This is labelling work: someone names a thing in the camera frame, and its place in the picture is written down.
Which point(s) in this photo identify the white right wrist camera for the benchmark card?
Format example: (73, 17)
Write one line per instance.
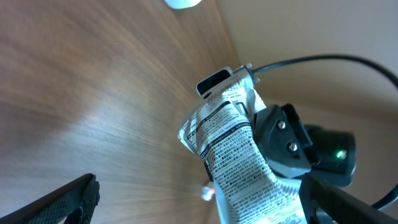
(216, 78)

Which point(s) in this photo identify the black red snack packet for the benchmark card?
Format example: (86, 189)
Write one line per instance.
(219, 131)

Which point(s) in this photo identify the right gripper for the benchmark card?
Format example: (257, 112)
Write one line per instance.
(292, 149)

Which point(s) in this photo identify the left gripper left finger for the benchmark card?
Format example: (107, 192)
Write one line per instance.
(74, 202)

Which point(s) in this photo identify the white barcode scanner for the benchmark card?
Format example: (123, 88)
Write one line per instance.
(181, 4)

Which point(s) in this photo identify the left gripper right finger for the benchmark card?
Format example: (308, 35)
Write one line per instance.
(324, 203)

